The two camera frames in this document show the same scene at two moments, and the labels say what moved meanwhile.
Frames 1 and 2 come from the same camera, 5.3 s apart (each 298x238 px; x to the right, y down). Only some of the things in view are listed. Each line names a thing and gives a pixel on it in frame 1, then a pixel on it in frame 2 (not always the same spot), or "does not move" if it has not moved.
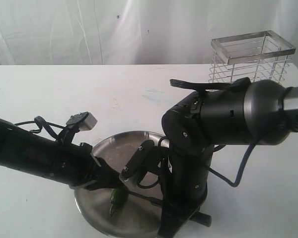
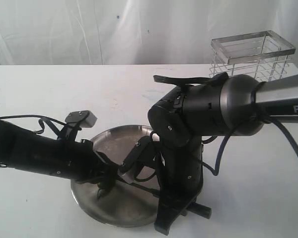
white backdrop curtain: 135,32 does not move
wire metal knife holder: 259,56 does not move
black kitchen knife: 157,202 -> 150,191
